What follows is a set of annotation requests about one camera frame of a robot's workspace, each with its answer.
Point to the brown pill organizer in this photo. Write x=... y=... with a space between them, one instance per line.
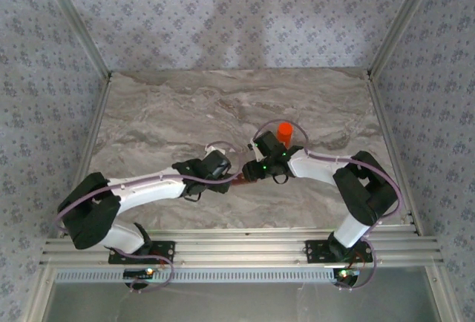
x=240 y=182

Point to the orange pill bottle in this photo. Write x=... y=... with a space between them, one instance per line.
x=284 y=140

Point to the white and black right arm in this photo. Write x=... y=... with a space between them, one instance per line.
x=315 y=168

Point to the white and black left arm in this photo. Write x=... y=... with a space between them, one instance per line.
x=148 y=190

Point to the small controller board green light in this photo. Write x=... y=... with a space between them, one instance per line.
x=347 y=273
x=139 y=273

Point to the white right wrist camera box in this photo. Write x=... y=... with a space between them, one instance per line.
x=249 y=146

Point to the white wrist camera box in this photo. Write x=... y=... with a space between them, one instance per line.
x=217 y=148
x=249 y=146

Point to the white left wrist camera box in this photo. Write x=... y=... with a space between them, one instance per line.
x=217 y=148

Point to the aluminium mounting rail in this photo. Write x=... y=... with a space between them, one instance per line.
x=237 y=251

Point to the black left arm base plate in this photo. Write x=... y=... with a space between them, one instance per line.
x=163 y=251

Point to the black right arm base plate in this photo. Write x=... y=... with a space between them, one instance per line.
x=319 y=251

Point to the aluminium table side rail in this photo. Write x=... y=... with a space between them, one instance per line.
x=382 y=121
x=97 y=121

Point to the aluminium frame post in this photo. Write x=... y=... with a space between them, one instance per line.
x=74 y=21
x=402 y=21

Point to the aluminium frame leg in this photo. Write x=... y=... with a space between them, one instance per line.
x=441 y=296
x=37 y=296

